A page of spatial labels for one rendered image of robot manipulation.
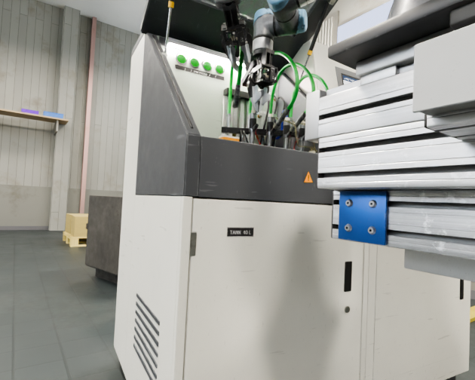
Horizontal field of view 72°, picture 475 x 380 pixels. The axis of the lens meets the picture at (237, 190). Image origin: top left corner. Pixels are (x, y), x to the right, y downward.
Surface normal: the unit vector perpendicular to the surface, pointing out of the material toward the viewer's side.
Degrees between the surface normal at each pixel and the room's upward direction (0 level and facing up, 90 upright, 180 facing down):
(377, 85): 90
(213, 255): 90
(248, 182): 90
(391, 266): 90
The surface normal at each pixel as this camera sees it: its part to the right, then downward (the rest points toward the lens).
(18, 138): 0.57, 0.00
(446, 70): -0.82, -0.06
